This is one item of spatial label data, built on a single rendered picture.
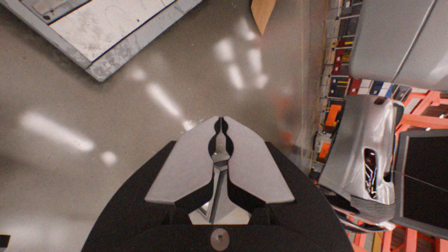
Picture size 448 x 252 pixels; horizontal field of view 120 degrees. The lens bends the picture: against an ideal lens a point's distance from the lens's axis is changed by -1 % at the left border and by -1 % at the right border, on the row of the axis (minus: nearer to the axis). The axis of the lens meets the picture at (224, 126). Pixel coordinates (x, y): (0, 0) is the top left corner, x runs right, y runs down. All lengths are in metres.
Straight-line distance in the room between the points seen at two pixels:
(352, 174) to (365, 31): 1.85
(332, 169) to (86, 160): 2.40
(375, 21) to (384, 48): 0.11
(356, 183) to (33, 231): 2.61
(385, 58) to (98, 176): 1.28
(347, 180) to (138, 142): 2.29
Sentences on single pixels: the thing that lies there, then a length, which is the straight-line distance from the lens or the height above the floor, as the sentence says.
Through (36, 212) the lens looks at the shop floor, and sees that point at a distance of 0.93.
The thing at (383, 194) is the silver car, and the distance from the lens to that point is 2.51.
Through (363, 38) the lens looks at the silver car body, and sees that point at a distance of 0.77.
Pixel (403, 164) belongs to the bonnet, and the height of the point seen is 1.75.
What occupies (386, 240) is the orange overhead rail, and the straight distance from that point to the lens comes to 9.09.
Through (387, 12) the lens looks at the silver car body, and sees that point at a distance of 0.74.
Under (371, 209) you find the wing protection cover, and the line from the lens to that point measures 2.66.
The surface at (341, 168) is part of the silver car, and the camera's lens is 2.35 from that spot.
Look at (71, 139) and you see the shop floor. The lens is 0.80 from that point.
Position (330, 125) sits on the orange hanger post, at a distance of 4.07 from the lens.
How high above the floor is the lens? 0.76
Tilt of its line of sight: 38 degrees down
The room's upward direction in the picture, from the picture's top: 107 degrees clockwise
